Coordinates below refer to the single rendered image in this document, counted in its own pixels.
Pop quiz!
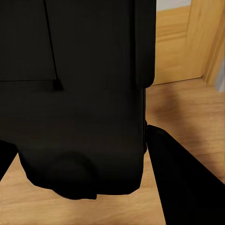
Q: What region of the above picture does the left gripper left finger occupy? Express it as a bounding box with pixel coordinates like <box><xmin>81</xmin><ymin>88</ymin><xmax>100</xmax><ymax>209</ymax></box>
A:
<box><xmin>0</xmin><ymin>140</ymin><xmax>18</xmax><ymax>180</ymax></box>

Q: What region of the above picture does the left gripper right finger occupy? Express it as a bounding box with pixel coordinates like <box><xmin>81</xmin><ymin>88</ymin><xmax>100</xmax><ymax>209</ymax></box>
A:
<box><xmin>146</xmin><ymin>125</ymin><xmax>225</xmax><ymax>225</ymax></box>

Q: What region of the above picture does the digital camera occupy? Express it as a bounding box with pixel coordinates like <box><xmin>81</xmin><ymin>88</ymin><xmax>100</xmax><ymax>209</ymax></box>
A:
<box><xmin>0</xmin><ymin>0</ymin><xmax>157</xmax><ymax>200</ymax></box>

